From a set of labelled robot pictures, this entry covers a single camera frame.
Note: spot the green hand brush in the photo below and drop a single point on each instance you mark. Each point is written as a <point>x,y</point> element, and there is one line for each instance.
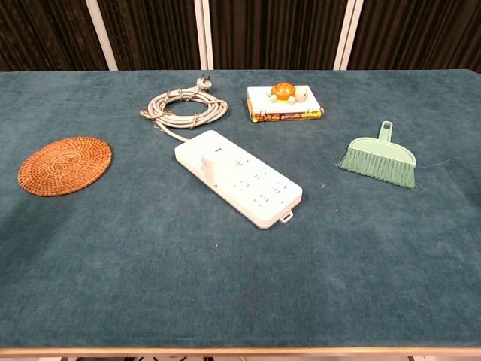
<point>377,161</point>

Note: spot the teal velvet tablecloth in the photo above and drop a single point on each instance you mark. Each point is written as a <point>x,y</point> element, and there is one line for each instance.
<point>150,263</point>

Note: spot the dark pleated curtain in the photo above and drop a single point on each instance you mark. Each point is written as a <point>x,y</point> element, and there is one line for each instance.
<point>274,34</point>

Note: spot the round woven rattan coaster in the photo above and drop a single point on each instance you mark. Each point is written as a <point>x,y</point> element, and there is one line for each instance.
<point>64,166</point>

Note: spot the yellow snack package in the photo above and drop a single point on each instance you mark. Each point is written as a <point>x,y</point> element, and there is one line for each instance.
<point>285,117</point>

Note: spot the white plug adapter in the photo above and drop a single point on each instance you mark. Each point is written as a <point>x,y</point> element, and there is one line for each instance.
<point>209,169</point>

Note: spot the white power strip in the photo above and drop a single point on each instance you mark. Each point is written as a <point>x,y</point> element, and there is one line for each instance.
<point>255,188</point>

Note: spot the orange turtle toy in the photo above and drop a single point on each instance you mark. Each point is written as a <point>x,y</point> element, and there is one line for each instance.
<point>285,92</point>

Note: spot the white flat box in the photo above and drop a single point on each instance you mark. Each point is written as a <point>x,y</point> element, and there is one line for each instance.
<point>259,101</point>

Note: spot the white frame post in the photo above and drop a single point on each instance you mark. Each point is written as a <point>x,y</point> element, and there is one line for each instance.
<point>347,34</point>
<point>203,34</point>
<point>100,34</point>

